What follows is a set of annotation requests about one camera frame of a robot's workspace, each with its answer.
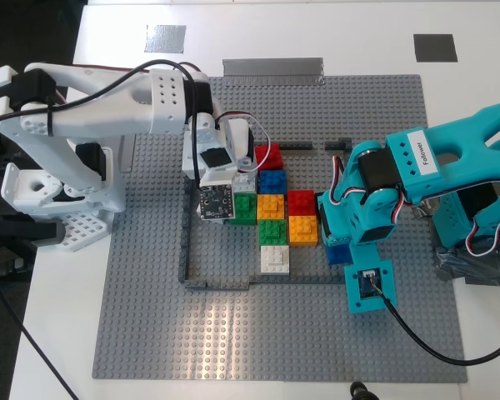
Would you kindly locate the short dark grey Lego wall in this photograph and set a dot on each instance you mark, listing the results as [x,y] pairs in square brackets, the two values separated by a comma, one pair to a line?
[334,146]

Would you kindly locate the silver tape square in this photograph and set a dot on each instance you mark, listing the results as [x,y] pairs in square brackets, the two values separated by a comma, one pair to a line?
[165,38]

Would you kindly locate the dark grey tape square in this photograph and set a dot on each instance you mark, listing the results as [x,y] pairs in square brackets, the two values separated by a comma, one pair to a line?
[435,48]

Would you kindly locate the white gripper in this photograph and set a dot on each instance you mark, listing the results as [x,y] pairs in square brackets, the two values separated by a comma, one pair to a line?
[240,139]

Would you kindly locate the black wrist camera board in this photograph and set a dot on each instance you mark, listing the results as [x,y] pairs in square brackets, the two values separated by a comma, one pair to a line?
[216,204]

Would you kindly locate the grey duct tape strip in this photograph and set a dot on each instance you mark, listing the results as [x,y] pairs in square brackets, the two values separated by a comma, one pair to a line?
[126,154]
[275,71]

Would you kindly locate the orange Lego cube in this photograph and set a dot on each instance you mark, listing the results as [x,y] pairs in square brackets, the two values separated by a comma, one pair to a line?
[303,230]
[271,206]

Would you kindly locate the white Lego cube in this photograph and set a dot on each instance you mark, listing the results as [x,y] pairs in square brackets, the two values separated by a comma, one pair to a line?
[275,259]
[245,183]

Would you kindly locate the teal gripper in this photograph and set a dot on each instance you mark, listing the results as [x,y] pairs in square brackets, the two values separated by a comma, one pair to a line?
[327,222]

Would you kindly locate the grey Lego baseplate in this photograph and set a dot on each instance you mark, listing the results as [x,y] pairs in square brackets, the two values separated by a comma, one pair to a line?
[316,333]

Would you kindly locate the blue Lego cube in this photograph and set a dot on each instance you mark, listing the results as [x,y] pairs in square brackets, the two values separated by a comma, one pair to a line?
[337,255]
[273,182]

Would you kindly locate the black table clamp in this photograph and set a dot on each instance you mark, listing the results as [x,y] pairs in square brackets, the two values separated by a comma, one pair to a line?
[8,229]

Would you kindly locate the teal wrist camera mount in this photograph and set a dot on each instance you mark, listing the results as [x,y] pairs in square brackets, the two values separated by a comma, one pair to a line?
[358,300]

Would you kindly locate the green Lego cube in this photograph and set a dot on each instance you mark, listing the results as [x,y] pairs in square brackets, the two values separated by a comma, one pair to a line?
[273,232]
[246,208]

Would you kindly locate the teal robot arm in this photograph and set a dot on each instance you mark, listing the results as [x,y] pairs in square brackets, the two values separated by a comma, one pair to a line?
[462,137]

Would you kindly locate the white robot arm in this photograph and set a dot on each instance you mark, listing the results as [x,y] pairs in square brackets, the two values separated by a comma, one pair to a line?
[108,116]

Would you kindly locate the black stand knob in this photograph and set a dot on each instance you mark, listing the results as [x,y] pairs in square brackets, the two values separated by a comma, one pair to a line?
[360,391]

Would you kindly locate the crumpled grey tape piece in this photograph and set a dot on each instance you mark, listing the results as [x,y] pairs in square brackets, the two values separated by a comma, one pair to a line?
[425,210]
[475,268]

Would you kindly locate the red Lego cube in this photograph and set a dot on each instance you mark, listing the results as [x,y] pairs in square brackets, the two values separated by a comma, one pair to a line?
[273,156]
[301,202]

